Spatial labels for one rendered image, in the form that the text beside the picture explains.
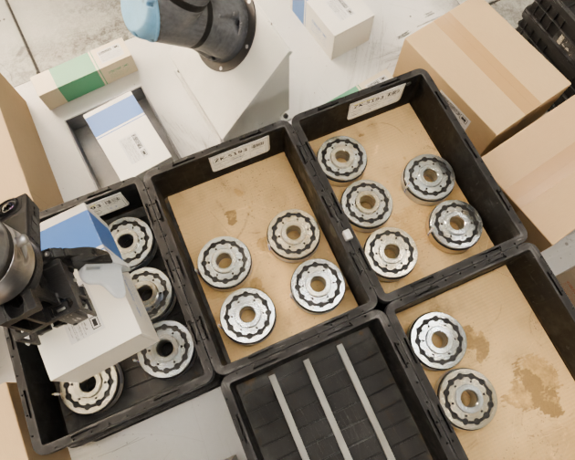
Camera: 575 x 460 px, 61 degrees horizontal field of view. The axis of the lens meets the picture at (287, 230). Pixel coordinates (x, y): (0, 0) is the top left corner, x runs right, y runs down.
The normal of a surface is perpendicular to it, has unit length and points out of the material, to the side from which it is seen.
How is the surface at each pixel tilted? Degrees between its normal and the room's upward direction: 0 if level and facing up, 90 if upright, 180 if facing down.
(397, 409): 0
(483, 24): 0
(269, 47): 47
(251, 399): 0
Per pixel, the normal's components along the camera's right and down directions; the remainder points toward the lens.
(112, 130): 0.00, -0.32
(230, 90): -0.63, 0.14
